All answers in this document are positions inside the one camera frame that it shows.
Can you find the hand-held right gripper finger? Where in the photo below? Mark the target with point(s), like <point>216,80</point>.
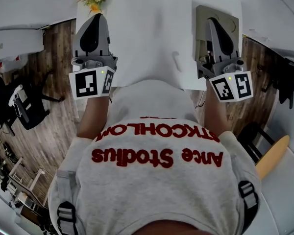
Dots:
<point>210,45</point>
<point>234,53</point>

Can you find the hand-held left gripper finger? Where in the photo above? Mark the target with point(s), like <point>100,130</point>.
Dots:
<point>77,40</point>
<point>105,33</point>

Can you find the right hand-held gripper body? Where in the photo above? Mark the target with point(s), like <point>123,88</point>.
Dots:
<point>232,87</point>

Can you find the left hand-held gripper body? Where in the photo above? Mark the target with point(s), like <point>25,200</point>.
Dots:
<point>88,82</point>

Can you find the olive tray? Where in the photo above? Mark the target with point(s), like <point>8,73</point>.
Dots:
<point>226,16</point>

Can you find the person's right forearm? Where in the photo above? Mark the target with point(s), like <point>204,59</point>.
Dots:
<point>215,116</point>

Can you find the person's left forearm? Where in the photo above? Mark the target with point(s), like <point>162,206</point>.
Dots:
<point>93,119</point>

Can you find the large white box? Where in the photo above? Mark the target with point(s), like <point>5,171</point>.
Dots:
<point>14,43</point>

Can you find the black office chair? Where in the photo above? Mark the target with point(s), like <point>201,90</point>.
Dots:
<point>34,114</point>

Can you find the white plastic bag red labels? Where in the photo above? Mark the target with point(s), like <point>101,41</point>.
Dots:
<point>11,62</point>

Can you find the white and black device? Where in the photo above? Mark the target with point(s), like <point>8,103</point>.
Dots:
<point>19,99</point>

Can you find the wooden stool black legs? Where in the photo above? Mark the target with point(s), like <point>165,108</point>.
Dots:
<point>272,155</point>

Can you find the grey t-shirt red lettering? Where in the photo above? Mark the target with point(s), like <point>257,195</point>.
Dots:
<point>152,187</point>

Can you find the person's neck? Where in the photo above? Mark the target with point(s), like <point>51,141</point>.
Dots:
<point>172,229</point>

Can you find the white frame desk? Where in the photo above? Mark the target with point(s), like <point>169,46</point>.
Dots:
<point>31,180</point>

